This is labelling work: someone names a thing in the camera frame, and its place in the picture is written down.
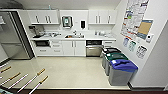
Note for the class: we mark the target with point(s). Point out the stainless steel dishwasher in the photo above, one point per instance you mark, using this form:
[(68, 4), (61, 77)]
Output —
[(94, 51)]

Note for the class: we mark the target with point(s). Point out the stainless steel sink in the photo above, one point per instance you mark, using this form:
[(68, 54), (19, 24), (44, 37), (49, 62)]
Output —
[(74, 36)]

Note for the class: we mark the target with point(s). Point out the white two-door base cabinet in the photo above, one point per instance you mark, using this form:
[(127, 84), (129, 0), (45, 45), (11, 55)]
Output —
[(68, 48)]

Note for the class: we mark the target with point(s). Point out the chrome sink faucet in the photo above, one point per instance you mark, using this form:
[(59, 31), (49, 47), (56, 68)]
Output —
[(74, 32)]

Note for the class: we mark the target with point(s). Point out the black-lid waste bin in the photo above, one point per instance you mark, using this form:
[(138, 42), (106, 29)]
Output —
[(110, 50)]

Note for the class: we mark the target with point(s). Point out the steel paper towel dispenser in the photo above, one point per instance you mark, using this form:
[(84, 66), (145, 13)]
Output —
[(66, 21)]

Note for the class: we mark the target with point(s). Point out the green-lid waste bin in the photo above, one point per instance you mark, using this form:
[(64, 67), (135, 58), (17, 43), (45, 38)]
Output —
[(115, 56)]

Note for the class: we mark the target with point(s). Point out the countertop dish rack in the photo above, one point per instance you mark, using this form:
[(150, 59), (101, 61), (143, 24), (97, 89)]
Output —
[(51, 34)]

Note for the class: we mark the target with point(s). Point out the black built-in microwave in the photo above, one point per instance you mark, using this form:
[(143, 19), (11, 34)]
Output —
[(42, 43)]

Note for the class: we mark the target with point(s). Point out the white microwave base cabinet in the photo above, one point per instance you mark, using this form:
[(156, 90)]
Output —
[(42, 51)]

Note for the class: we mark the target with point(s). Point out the blue-lid recycling bin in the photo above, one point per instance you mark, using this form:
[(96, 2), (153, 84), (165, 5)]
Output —
[(121, 73)]

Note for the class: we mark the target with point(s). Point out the pale blue bottle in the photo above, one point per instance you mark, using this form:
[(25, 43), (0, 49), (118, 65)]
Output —
[(50, 6)]

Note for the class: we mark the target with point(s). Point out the notice board with papers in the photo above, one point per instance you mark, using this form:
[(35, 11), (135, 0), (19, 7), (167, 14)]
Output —
[(131, 16)]

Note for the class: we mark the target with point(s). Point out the white waste sorting sign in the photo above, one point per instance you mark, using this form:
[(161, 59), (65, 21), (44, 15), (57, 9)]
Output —
[(141, 51)]

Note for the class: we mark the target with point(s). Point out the stainless steel refrigerator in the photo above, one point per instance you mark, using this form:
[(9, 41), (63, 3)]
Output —
[(15, 36)]

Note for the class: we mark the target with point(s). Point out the brown framed wall notice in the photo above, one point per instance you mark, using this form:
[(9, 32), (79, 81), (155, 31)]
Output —
[(145, 29)]

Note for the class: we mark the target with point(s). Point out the white wall thermostat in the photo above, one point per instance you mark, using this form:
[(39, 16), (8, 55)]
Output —
[(149, 37)]

